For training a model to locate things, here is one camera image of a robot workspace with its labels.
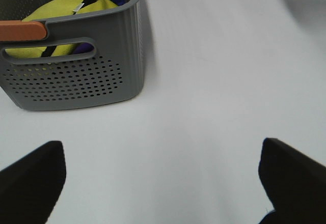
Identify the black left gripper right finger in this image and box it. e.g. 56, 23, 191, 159
258, 138, 325, 223

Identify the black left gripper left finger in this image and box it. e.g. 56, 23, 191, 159
1, 141, 67, 223

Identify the grey perforated plastic basket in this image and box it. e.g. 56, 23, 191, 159
1, 0, 144, 111

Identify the yellow-green towel in basket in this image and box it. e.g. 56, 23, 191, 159
6, 0, 118, 59

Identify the orange basket handle grip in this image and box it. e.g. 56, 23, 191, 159
0, 20, 47, 42

